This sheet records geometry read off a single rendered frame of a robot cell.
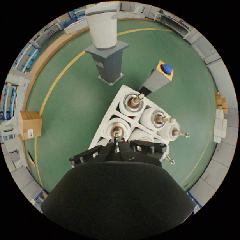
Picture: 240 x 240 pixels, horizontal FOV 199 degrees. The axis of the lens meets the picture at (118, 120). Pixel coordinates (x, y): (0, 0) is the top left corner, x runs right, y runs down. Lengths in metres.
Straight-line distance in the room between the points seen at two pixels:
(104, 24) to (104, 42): 0.08
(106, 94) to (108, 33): 0.40
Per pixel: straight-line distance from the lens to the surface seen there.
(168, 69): 0.29
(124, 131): 0.24
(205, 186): 5.28
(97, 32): 0.29
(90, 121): 0.53
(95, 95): 0.54
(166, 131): 0.33
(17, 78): 1.84
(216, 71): 5.48
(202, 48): 5.18
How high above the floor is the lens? 0.49
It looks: 86 degrees down
